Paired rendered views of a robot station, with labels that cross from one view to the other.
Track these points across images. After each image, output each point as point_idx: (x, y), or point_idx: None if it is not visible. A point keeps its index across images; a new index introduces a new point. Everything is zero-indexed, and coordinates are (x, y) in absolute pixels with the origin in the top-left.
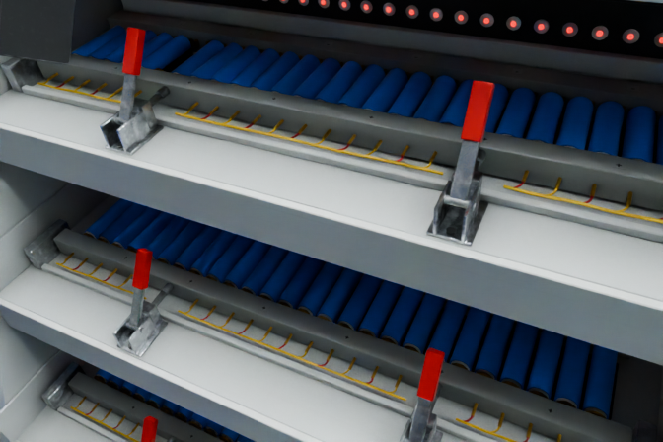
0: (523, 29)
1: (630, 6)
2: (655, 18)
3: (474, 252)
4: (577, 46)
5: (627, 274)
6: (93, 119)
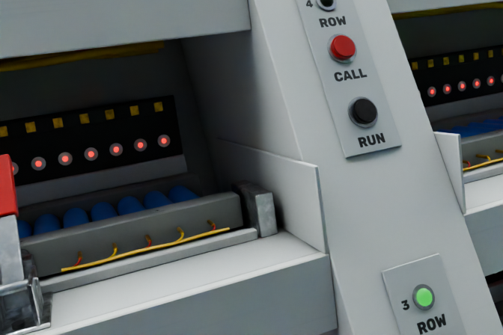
0: (22, 171)
1: (105, 125)
2: (127, 129)
3: (57, 328)
4: (78, 172)
5: (215, 271)
6: None
